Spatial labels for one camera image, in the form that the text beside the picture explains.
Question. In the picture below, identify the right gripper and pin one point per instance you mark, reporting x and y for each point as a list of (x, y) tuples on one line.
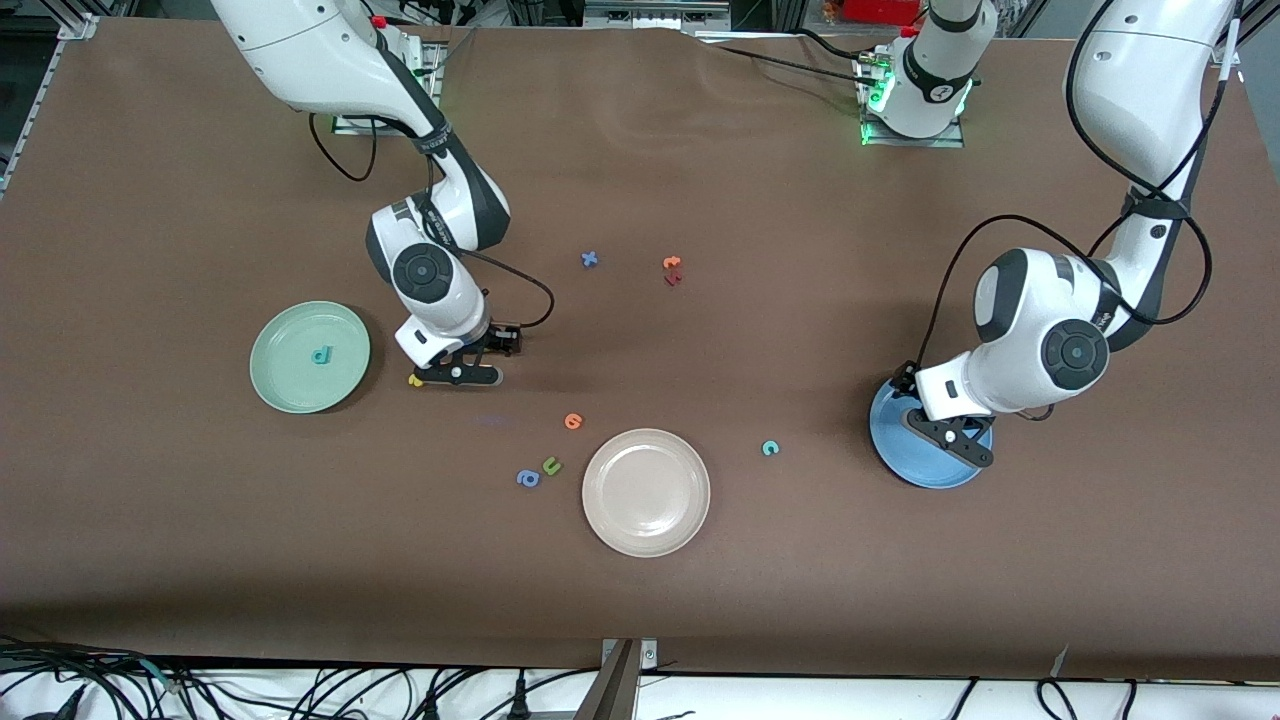
[(497, 341)]

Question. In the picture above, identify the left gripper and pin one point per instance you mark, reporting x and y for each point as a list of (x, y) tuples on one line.
[(908, 383)]

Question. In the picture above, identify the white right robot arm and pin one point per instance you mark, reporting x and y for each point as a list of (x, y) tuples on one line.
[(320, 50)]

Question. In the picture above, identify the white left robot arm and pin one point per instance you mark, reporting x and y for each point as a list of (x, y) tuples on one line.
[(1040, 330)]

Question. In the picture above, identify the blue plate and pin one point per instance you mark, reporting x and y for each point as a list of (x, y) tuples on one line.
[(900, 452)]

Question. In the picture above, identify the blue letter a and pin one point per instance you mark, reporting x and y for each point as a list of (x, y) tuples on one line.
[(528, 478)]

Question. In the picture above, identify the green plate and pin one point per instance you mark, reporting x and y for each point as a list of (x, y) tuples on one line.
[(300, 375)]

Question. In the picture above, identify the beige plate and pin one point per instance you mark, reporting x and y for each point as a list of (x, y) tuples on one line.
[(646, 492)]

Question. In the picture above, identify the brown table cover mat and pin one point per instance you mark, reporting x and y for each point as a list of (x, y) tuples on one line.
[(640, 160)]

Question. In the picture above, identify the white paper scrap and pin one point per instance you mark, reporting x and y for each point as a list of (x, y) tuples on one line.
[(1059, 662)]

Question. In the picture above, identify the red box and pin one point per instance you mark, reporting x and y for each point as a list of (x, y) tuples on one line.
[(880, 9)]

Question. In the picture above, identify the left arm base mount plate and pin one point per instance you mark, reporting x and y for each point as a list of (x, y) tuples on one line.
[(955, 140)]

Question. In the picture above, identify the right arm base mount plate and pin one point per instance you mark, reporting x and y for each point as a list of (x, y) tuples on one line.
[(350, 124)]

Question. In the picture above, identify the aluminium frame profile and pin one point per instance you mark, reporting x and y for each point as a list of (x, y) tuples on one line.
[(655, 12)]

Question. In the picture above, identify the grey metal camera post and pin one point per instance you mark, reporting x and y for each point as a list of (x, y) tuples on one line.
[(615, 692)]

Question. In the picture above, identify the aluminium table edge rail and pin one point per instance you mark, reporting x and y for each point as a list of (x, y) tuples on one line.
[(40, 90)]

